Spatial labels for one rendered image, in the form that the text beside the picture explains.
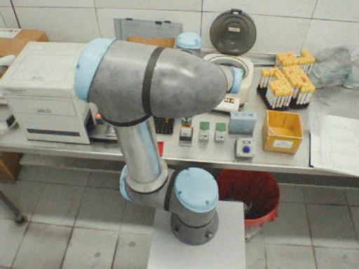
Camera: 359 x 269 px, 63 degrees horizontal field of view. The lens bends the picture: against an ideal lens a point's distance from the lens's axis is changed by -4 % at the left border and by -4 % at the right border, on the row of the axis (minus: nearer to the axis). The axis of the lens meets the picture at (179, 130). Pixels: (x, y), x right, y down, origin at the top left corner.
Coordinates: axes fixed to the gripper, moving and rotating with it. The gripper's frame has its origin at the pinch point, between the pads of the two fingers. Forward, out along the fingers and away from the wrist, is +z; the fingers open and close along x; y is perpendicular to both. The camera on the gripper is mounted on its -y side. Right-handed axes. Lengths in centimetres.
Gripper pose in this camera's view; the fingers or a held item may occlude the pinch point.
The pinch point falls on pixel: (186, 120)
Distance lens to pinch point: 116.8
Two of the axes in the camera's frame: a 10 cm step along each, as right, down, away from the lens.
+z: 0.0, 6.6, 7.5
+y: 1.1, -7.5, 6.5
